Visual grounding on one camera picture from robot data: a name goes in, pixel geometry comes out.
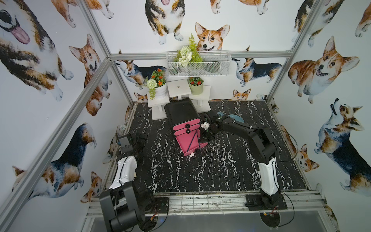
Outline black drawer cabinet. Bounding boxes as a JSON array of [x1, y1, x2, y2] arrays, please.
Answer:
[[164, 98, 200, 128]]

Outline pink bottom drawer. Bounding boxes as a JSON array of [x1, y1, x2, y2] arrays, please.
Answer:
[[176, 129, 208, 156]]

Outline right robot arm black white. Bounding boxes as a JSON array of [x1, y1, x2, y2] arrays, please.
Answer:
[[199, 111, 279, 202]]

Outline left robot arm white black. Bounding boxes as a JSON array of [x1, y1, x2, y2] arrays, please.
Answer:
[[100, 133, 151, 232]]

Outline teal plastic dustpan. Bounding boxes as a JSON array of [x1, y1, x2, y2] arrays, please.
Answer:
[[217, 112, 244, 123]]

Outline green pot red flowers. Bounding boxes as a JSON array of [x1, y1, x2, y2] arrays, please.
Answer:
[[188, 76, 204, 95]]

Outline white stepped display stand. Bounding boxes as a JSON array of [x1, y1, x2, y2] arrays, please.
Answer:
[[148, 79, 211, 120]]

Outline white pot orange flowers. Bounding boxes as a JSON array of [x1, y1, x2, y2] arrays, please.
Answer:
[[145, 68, 167, 100]]

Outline green white artificial fern flowers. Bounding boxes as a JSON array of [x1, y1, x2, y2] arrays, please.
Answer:
[[174, 34, 203, 68]]

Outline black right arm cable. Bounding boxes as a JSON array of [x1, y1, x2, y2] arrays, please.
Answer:
[[269, 127, 299, 163]]

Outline white wire basket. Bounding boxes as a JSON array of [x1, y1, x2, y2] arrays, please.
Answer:
[[166, 51, 231, 77]]

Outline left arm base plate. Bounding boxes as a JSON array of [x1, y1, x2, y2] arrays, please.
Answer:
[[142, 197, 170, 214]]

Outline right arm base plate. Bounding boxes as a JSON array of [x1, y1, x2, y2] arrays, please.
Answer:
[[245, 193, 288, 211]]

